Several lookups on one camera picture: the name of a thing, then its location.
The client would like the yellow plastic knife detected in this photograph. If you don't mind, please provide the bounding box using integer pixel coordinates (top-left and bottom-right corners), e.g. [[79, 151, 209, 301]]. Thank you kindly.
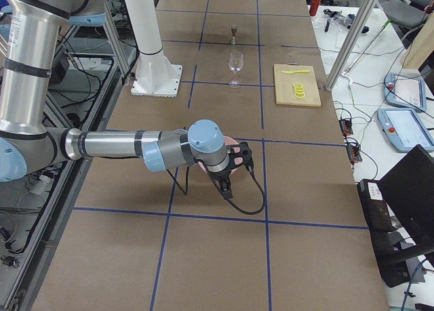
[[281, 69, 311, 75]]

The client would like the red cylinder bottle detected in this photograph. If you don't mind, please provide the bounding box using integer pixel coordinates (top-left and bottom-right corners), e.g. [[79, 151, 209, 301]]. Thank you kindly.
[[309, 0, 321, 16]]

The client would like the right blue teach pendant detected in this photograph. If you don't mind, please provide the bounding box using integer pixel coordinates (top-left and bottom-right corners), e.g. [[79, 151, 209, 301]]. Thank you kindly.
[[384, 72, 427, 112]]

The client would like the pink bowl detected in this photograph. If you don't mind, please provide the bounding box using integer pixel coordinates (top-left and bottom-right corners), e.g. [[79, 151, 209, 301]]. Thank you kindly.
[[198, 136, 241, 174]]

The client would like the bamboo cutting board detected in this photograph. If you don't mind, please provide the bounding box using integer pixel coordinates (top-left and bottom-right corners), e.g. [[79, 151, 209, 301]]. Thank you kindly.
[[273, 64, 321, 108]]

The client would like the aluminium frame post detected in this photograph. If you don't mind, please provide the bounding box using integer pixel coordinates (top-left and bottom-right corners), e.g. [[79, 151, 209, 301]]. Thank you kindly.
[[325, 0, 378, 91]]

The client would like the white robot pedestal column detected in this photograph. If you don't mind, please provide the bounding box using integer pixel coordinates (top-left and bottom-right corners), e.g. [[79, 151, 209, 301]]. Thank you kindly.
[[125, 0, 182, 98]]

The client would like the clear wine glass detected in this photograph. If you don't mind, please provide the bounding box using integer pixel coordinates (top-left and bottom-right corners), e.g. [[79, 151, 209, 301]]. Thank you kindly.
[[228, 51, 243, 88]]

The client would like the clear plastic bag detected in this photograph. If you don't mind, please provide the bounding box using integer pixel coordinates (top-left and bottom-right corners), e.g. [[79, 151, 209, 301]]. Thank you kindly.
[[312, 9, 355, 32]]

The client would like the blue teach pendant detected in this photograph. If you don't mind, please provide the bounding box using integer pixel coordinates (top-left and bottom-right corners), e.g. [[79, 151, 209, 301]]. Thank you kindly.
[[377, 108, 433, 152], [384, 72, 427, 112]]

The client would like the black box device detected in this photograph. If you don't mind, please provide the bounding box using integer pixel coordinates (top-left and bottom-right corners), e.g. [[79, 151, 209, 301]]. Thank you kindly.
[[357, 179, 396, 232]]

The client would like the wooden plank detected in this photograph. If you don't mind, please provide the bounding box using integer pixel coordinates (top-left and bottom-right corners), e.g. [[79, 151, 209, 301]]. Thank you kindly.
[[401, 13, 433, 70]]

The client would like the metal rod with green handle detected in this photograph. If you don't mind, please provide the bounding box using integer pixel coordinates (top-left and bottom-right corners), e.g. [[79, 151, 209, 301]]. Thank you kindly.
[[341, 19, 391, 77]]

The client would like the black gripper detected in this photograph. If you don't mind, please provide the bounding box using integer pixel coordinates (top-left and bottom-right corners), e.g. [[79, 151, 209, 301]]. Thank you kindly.
[[208, 141, 252, 199]]

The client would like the left blue teach pendant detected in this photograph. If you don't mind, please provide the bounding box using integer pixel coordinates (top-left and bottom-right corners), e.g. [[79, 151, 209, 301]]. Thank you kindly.
[[377, 108, 433, 152]]

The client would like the steel cocktail jigger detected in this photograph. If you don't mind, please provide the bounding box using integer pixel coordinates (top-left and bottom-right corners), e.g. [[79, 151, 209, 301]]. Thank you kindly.
[[231, 24, 238, 45]]

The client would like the grey office chair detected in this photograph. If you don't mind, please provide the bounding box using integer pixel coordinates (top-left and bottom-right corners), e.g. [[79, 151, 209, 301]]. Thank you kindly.
[[382, 0, 433, 29]]

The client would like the black computer monitor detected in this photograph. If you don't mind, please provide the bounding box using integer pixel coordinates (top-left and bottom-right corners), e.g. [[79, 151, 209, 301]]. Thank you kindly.
[[376, 144, 433, 267]]

